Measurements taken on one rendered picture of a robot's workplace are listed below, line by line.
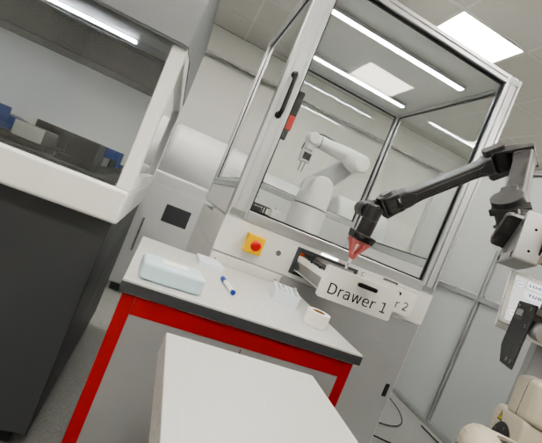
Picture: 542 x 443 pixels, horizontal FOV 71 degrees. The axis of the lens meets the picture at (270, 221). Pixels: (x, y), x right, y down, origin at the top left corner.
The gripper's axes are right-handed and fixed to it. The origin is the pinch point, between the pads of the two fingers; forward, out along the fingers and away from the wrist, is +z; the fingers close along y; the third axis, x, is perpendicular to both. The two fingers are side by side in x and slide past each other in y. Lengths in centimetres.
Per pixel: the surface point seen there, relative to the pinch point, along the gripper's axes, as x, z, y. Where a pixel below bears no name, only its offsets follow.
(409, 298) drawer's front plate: -44.3, 10.0, 19.3
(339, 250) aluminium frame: -4.6, 2.7, 20.6
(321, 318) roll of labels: 15.8, 15.0, -30.8
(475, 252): -165, -22, 133
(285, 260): 15.9, 14.6, 18.8
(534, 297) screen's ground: -91, -13, 8
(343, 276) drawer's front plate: 5.6, 5.7, -11.5
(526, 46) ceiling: -118, -169, 131
